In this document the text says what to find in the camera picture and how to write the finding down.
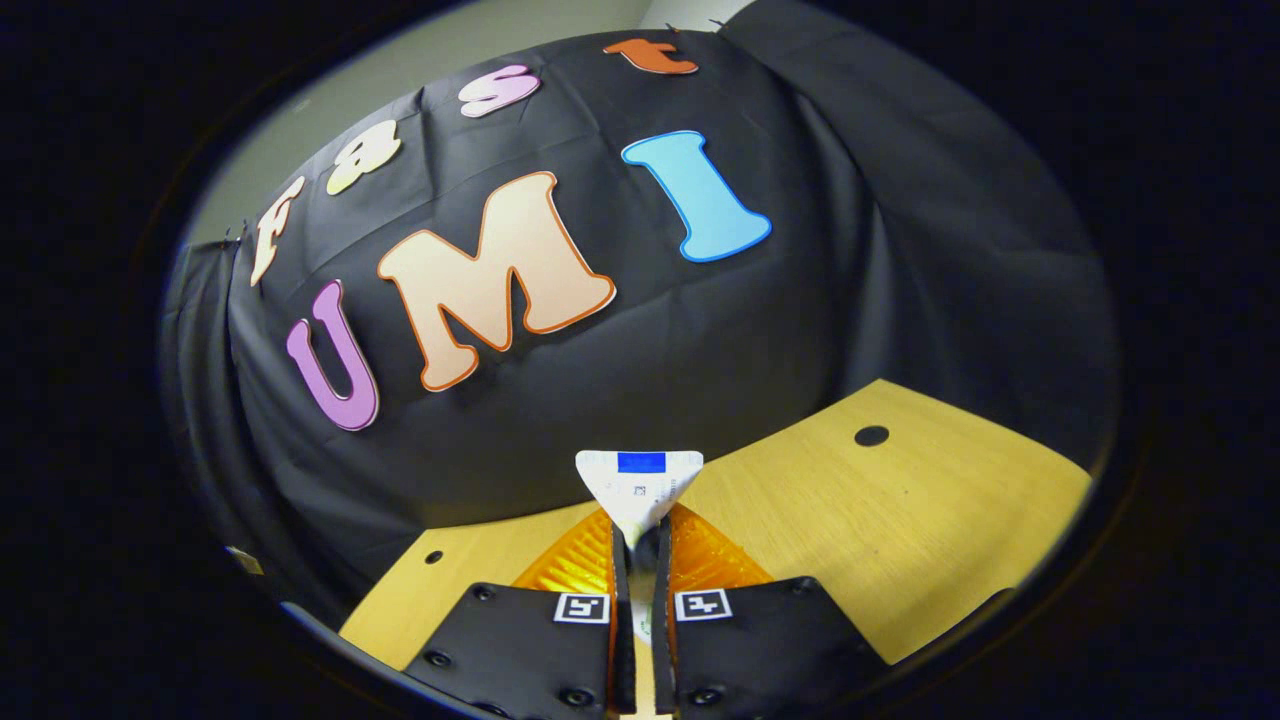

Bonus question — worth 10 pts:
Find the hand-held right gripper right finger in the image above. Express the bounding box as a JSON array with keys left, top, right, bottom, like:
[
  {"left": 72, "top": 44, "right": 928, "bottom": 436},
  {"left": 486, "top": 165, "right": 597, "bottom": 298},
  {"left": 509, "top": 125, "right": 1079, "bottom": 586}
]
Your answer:
[{"left": 652, "top": 503, "right": 891, "bottom": 719}]

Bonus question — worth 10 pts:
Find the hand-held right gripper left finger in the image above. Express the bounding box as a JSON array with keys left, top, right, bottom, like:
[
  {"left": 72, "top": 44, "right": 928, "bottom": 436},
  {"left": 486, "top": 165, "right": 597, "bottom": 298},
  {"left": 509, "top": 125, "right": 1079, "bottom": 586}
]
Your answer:
[{"left": 400, "top": 505, "right": 638, "bottom": 720}]

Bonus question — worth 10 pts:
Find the white toothpaste tube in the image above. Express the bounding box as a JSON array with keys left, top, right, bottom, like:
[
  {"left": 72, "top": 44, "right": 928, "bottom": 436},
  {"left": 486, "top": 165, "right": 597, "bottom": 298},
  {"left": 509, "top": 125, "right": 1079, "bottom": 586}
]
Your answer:
[{"left": 575, "top": 449, "right": 705, "bottom": 641}]

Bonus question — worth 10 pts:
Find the wooden desktop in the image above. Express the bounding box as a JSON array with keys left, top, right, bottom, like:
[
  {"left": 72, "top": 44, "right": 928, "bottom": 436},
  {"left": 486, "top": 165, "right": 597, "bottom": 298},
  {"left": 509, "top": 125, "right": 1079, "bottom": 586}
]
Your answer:
[{"left": 338, "top": 378, "right": 1093, "bottom": 720}]

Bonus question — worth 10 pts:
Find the black backdrop cloth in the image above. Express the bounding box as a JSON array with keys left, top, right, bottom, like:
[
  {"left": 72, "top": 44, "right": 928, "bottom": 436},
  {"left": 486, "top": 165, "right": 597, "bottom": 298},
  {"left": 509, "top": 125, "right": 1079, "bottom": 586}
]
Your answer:
[{"left": 158, "top": 0, "right": 1119, "bottom": 631}]

